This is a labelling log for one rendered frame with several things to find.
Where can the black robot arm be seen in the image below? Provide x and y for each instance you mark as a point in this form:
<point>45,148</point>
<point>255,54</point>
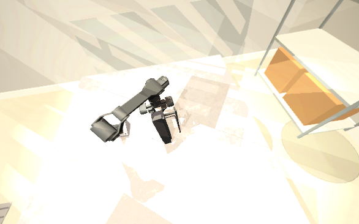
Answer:
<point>109,132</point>

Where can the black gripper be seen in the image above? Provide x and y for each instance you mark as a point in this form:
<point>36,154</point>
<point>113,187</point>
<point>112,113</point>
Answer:
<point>164,103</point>

